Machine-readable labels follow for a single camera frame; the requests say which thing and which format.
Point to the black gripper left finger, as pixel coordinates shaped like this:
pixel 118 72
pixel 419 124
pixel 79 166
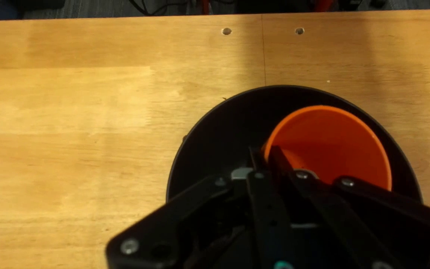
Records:
pixel 200 224

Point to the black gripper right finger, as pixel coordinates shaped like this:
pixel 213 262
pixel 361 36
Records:
pixel 364 218

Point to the orange plastic cup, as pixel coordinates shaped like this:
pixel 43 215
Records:
pixel 334 144

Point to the black round bowl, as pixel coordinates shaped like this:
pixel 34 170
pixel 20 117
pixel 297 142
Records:
pixel 224 139

